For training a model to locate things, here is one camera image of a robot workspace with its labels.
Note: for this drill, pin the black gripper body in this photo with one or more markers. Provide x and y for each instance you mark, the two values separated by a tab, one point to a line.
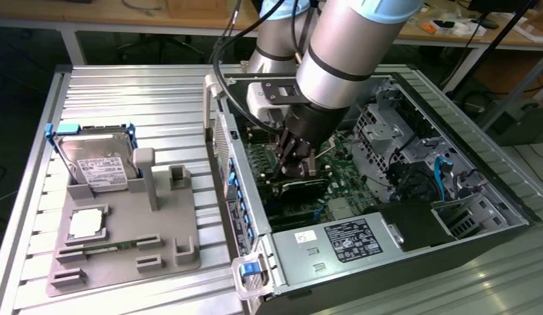
315	124

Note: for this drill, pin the black graphics card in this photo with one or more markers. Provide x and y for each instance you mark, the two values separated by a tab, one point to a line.
304	192

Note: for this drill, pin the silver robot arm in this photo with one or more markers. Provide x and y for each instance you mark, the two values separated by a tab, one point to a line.
342	49

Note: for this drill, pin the green motherboard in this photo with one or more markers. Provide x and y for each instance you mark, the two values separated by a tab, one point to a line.
346	170

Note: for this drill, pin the silver perforated disk bay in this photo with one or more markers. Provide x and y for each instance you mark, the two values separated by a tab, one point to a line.
376	131

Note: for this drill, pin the silver chipset heatsink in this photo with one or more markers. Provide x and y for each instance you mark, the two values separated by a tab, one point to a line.
340	208

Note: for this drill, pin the black expansion slot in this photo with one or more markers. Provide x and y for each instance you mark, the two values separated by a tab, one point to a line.
294	221

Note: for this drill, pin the grey power supply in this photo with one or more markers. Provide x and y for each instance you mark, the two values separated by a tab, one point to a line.
298	259

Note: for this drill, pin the black air shroud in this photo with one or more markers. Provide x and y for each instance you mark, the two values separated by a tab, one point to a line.
410	226

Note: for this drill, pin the blue case latch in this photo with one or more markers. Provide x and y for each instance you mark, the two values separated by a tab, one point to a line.
249	268

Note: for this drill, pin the orange small part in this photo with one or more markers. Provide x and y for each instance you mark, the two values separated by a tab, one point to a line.
428	29

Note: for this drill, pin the grey parts rack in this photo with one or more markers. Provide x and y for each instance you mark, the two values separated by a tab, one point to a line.
123	213

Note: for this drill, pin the silver slotted disk bay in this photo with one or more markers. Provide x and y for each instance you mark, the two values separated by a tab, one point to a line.
470	216

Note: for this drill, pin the black open PC case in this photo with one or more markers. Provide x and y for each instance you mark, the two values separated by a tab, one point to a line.
386	288

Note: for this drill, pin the black chair base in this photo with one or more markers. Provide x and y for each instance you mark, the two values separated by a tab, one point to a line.
166	42

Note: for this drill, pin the hard disk blue caddy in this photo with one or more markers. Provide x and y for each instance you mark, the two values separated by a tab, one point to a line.
97	157

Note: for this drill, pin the white plastic part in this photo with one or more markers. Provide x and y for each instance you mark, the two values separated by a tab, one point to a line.
466	29

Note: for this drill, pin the green RAM stick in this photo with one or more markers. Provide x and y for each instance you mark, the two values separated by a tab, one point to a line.
114	246

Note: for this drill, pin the dark grey cabinet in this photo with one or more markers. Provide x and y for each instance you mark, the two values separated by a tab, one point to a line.
530	124

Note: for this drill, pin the silver CPU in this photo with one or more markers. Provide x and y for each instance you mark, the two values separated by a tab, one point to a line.
86	224

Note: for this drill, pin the black monitor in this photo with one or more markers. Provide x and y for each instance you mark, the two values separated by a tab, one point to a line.
486	5

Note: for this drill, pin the black stand pole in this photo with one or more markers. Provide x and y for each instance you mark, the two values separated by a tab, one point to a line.
508	24

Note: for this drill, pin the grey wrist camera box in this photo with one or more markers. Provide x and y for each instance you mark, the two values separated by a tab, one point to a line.
258	98

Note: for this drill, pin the wooden desk white frame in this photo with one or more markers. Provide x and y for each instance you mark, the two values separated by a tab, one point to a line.
512	41
57	13

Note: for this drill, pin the aluminium profile frame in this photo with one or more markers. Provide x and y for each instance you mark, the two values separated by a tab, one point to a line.
540	70

